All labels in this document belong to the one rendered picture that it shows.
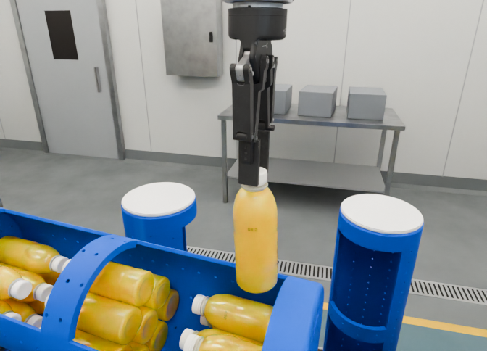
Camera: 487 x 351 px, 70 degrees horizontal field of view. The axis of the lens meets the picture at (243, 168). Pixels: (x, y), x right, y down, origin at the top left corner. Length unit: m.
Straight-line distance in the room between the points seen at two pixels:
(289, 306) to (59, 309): 0.41
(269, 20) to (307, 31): 3.45
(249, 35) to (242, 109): 0.09
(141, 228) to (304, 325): 0.85
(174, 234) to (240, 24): 0.99
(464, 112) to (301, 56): 1.74
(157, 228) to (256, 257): 0.78
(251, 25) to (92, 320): 0.60
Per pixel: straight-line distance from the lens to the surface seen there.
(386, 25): 3.92
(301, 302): 0.61
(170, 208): 1.30
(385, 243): 1.25
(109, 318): 0.76
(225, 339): 0.67
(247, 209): 0.52
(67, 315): 0.74
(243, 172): 0.50
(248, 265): 0.57
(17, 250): 1.06
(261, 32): 0.45
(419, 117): 4.09
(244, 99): 0.44
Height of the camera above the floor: 1.65
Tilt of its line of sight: 22 degrees down
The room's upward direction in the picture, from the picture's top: straight up
